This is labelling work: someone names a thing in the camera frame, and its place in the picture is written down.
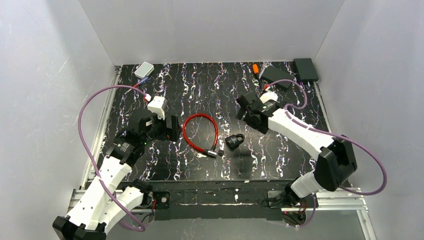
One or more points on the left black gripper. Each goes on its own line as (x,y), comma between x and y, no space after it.
(172,128)

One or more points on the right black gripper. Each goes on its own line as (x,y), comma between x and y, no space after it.
(245,108)

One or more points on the black padlock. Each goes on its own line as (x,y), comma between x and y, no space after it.
(234,141)

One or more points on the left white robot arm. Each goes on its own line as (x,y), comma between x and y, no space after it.
(98,211)

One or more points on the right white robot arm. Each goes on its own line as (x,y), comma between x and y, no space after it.
(334,156)

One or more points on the black flat box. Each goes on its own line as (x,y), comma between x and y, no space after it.
(272,74)

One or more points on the red blue pen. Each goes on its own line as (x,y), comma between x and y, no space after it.
(141,81)

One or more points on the white rectangular box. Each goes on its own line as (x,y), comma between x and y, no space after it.
(144,70)

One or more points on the black box in corner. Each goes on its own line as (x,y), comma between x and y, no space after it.
(305,70)

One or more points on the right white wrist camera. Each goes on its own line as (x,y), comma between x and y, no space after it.
(268,95)

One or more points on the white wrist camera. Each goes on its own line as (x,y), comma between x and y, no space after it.
(157,106)
(268,95)

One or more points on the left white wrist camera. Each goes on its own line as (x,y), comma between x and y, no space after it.
(157,106)

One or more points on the orange-handled screwdriver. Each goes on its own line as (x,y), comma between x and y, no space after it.
(256,71)

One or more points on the red cable lock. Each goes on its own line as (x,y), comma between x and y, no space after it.
(201,132)

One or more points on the aluminium frame rail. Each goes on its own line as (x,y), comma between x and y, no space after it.
(75,160)

